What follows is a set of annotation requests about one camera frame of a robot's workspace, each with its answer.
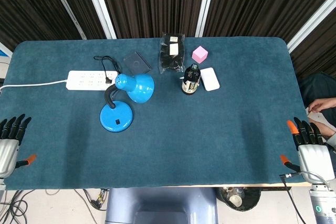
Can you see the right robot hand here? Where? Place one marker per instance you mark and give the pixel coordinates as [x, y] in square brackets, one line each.
[313, 155]

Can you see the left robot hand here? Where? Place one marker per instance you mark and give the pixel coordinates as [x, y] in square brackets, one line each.
[8, 150]

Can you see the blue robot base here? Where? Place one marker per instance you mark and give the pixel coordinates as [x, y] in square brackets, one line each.
[161, 205]

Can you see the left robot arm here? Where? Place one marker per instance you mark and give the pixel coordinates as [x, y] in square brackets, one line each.
[2, 184]

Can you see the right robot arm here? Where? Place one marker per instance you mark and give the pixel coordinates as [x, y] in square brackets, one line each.
[323, 203]

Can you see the blue desk lamp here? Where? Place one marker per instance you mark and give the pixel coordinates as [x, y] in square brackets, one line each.
[126, 98]

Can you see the person's hand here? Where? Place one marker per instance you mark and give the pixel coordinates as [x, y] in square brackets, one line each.
[321, 105]

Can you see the black trash bin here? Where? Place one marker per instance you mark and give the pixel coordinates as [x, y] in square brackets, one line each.
[239, 198]

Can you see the white power strip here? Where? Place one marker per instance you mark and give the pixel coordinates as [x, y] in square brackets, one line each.
[90, 80]

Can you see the white rectangular box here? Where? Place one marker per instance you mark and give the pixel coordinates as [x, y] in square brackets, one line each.
[210, 78]

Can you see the dark glass bottle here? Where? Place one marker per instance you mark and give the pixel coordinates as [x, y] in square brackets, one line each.
[191, 79]

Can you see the blue table cloth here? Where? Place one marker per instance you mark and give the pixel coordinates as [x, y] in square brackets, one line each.
[157, 140]

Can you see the pink cube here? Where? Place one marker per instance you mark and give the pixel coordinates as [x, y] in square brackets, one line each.
[200, 54]

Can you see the black items in plastic bag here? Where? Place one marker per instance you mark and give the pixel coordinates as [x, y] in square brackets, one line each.
[172, 53]

